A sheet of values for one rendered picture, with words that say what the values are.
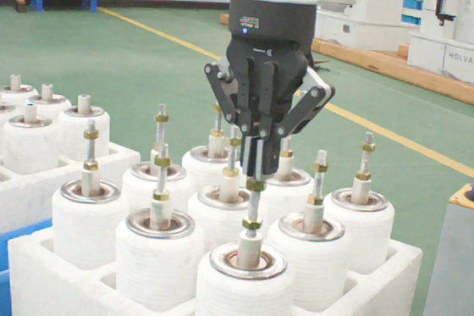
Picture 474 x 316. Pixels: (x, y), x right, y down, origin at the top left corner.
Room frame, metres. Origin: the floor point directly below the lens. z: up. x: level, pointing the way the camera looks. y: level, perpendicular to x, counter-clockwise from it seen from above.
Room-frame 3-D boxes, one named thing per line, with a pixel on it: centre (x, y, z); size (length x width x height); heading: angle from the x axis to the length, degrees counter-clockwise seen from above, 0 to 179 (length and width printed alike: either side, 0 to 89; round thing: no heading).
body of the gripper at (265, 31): (0.53, -0.02, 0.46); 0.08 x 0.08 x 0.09
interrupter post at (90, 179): (0.67, 0.17, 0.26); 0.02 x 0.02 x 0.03
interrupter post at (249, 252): (0.53, -0.02, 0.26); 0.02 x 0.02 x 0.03
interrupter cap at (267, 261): (0.53, -0.02, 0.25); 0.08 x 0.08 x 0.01
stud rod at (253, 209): (0.53, -0.02, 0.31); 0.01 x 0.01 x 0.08; 44
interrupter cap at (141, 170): (0.77, 0.10, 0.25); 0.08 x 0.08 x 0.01
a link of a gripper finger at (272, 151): (0.52, -0.04, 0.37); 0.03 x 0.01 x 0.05; 53
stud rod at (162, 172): (0.60, 0.07, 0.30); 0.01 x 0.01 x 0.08; 34
